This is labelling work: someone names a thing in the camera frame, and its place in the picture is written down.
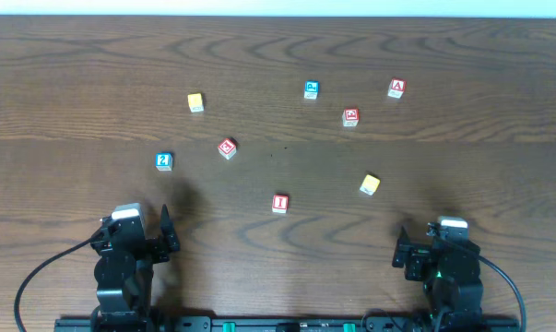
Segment blue number 2 block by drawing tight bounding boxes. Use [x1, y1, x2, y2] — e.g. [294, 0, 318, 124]
[155, 152, 173, 172]

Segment red letter I block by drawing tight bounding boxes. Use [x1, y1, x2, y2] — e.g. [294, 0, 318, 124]
[272, 195, 289, 214]

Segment red letter A block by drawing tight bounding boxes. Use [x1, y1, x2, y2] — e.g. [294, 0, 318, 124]
[387, 77, 407, 99]

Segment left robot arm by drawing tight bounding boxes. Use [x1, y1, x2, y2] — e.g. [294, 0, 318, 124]
[90, 203, 180, 331]

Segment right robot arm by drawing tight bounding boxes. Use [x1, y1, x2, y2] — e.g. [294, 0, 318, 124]
[392, 216, 483, 331]

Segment yellow block lower right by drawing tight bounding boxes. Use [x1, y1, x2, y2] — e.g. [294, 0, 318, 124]
[360, 174, 381, 196]

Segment yellow block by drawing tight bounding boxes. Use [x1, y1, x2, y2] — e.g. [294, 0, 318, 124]
[187, 93, 205, 113]
[360, 174, 381, 196]

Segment red block tilted centre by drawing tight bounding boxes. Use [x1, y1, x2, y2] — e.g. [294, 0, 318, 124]
[218, 137, 237, 160]

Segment yellow block upper left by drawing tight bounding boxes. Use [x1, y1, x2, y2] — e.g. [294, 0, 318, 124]
[187, 93, 205, 113]

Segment red picture block right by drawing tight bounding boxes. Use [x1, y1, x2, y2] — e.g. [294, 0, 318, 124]
[342, 108, 360, 127]

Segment blue picture block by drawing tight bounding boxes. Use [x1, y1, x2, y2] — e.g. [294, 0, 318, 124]
[303, 80, 320, 100]

